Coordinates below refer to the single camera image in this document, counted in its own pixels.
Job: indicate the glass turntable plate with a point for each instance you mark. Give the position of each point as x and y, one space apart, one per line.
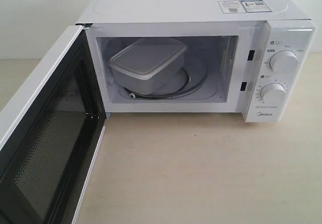
186 81

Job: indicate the white microwave door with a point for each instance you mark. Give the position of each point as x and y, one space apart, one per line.
51 130

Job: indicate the lower white timer knob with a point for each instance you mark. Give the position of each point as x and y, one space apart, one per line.
273 93

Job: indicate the white label sticker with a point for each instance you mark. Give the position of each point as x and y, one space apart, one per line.
231 7

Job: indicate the blue energy label sticker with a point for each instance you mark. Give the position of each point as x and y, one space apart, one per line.
255 6

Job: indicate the upper white power knob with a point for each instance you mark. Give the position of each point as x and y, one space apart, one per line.
283 61

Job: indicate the white lidded plastic container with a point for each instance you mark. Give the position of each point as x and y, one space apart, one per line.
147 64

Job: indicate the white Midea microwave body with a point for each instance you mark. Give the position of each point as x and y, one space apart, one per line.
237 47

